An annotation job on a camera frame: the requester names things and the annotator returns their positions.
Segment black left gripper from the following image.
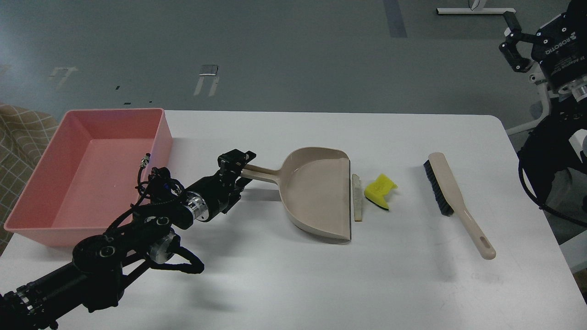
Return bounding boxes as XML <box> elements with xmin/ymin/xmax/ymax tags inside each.
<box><xmin>185</xmin><ymin>149</ymin><xmax>257</xmax><ymax>223</ymax></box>

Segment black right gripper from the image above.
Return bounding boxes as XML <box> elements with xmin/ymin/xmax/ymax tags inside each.
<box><xmin>499</xmin><ymin>1</ymin><xmax>587</xmax><ymax>103</ymax></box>

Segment beige plastic dustpan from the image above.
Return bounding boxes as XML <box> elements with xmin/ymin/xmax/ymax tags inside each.
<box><xmin>241</xmin><ymin>147</ymin><xmax>352</xmax><ymax>242</ymax></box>

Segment toast bread slice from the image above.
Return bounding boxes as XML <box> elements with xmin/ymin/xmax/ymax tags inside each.
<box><xmin>351</xmin><ymin>173</ymin><xmax>363</xmax><ymax>223</ymax></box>

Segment yellow green sponge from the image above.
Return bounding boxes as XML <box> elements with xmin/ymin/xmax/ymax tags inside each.
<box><xmin>364</xmin><ymin>173</ymin><xmax>398</xmax><ymax>211</ymax></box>

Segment beige hand brush black bristles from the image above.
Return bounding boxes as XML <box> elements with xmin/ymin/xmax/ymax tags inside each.
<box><xmin>423</xmin><ymin>152</ymin><xmax>497</xmax><ymax>260</ymax></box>

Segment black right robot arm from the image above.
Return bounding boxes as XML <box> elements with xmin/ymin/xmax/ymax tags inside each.
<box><xmin>499</xmin><ymin>0</ymin><xmax>587</xmax><ymax>227</ymax></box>

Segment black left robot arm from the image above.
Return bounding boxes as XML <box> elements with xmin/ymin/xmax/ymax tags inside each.
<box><xmin>1</xmin><ymin>149</ymin><xmax>256</xmax><ymax>330</ymax></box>

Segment pink plastic bin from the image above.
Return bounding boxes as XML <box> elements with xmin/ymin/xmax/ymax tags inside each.
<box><xmin>4</xmin><ymin>108</ymin><xmax>173</xmax><ymax>247</ymax></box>

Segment white office chair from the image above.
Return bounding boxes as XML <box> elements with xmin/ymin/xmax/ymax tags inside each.
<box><xmin>506</xmin><ymin>63</ymin><xmax>555</xmax><ymax>136</ymax></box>

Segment white bar on floor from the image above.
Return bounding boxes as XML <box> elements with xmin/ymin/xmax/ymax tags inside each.
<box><xmin>436</xmin><ymin>8</ymin><xmax>516</xmax><ymax>15</ymax></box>

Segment beige checkered cloth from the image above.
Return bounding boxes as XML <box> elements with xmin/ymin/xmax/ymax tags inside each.
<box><xmin>0</xmin><ymin>104</ymin><xmax>59</xmax><ymax>254</ymax></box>

